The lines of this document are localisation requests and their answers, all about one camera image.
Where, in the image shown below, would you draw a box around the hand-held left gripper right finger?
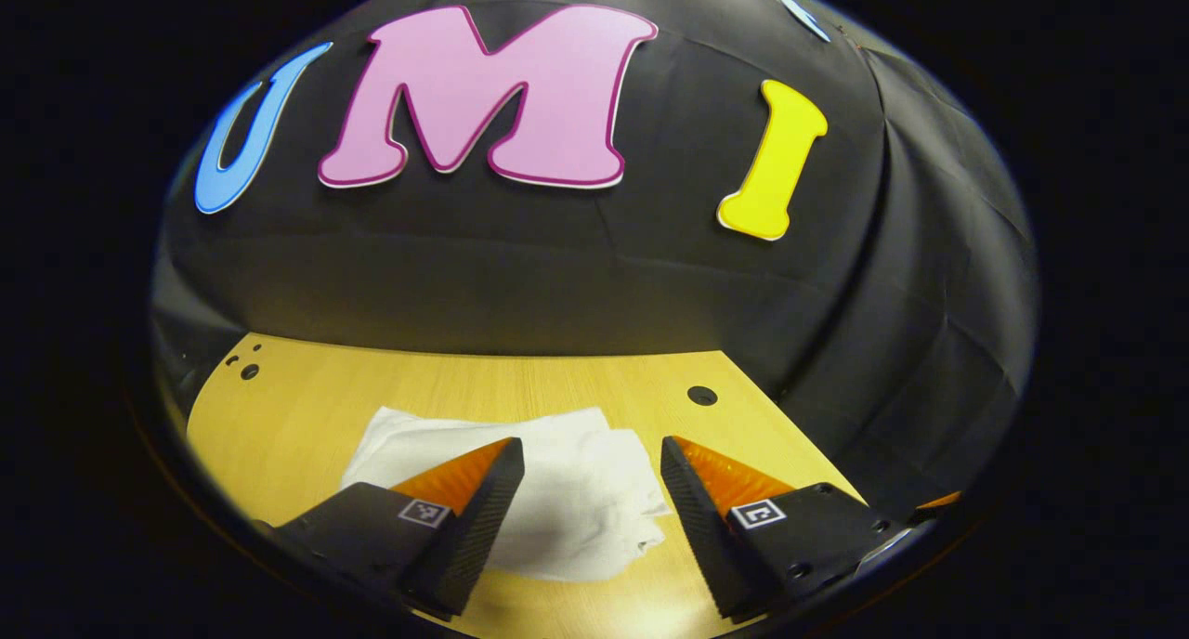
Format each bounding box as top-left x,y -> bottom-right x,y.
660,435 -> 916,621

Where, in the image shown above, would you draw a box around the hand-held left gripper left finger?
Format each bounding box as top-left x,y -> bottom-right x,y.
269,437 -> 526,621

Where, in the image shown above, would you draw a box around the white jeans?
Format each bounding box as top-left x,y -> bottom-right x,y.
341,405 -> 672,584

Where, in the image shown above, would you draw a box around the black backdrop cloth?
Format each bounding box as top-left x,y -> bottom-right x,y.
149,0 -> 1039,519

